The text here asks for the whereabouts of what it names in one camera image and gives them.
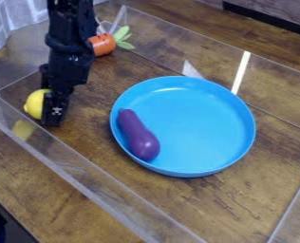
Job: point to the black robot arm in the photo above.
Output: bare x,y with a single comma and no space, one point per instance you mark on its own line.
72,26

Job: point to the blue round plastic tray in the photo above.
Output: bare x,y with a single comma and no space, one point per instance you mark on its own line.
203,123

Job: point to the purple toy eggplant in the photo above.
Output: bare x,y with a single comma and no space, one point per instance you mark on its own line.
144,143

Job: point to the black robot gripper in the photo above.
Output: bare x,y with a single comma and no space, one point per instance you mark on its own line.
65,72

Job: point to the white grid curtain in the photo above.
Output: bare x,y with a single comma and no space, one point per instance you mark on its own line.
19,13

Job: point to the orange toy carrot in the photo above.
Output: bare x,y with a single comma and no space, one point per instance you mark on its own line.
108,41

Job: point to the yellow toy lemon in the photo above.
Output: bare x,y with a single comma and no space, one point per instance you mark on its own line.
34,103

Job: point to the clear acrylic enclosure wall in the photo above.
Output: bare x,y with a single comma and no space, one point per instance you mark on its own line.
70,184

